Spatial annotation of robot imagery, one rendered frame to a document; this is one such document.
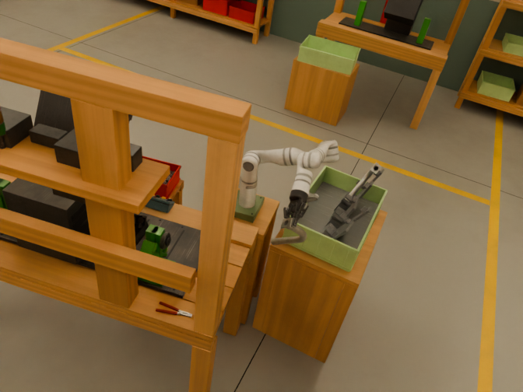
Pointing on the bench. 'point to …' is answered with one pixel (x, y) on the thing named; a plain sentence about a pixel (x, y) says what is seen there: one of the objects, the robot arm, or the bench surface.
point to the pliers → (173, 311)
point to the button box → (160, 204)
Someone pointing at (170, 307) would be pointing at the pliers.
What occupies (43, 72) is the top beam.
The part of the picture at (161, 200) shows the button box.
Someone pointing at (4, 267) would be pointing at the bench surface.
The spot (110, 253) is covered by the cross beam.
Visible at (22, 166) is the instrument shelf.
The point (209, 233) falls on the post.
